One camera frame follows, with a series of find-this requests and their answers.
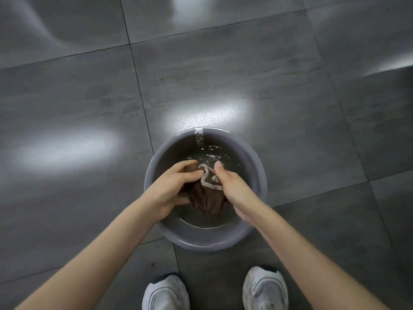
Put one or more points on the brown wet garment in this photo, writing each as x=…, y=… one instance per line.
x=206, y=195

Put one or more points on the person's left forearm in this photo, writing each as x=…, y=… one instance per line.
x=87, y=259

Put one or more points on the person's right forearm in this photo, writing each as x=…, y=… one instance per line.
x=309, y=264

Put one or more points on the person's left hand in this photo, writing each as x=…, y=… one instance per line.
x=166, y=192

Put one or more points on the white right sneaker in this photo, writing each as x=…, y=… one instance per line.
x=265, y=288

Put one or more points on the white sneaker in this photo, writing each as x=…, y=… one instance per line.
x=265, y=288
x=166, y=293

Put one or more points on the grey plastic wash basin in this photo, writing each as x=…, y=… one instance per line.
x=205, y=190

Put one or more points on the person's right hand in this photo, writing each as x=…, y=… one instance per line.
x=237, y=193

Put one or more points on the person's left thumb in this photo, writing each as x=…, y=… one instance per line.
x=181, y=201

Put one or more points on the white left sneaker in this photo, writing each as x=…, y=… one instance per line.
x=166, y=293

